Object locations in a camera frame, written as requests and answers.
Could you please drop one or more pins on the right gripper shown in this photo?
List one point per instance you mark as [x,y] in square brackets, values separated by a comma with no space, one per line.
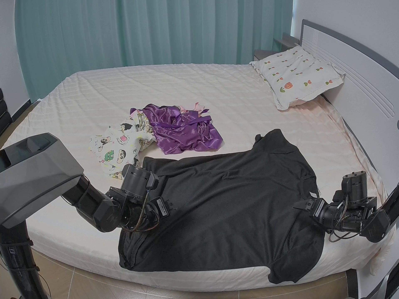
[322,213]

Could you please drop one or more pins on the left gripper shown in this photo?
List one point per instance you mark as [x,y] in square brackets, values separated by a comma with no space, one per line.
[162,207]

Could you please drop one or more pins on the black T-shirt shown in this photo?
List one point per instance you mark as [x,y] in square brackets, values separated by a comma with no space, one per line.
[233,204]

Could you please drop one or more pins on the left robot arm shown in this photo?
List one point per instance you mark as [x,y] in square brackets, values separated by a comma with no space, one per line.
[37,173]

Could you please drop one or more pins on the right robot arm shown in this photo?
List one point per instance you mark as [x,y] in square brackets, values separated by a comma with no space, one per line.
[355,185]

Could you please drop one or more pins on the bed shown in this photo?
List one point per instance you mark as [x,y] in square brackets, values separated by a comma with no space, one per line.
[187,86]

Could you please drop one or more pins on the white printed pyjama garment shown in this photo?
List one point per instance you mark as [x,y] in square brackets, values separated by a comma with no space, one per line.
[118,148]

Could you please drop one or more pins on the purple satin garment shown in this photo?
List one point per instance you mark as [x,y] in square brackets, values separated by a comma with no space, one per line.
[184,132]

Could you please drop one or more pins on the pink garment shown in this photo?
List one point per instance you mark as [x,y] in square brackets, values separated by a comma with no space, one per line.
[199,107]

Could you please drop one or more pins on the white printed pillow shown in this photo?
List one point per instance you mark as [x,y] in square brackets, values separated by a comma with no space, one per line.
[299,76]

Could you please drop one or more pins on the grey bedside table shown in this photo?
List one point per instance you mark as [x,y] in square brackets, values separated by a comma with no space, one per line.
[265,54]

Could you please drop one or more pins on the black chest of drawers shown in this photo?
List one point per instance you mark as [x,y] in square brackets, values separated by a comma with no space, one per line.
[4,114]

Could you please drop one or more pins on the blue-green curtain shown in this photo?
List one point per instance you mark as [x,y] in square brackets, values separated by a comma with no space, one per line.
[156,20]

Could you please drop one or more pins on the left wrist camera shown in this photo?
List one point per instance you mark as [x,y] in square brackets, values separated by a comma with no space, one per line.
[152,181]

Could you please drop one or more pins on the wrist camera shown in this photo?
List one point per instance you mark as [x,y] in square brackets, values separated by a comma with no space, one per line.
[338,196]
[152,181]

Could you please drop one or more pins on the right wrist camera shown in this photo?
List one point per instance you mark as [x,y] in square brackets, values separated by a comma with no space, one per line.
[338,196]

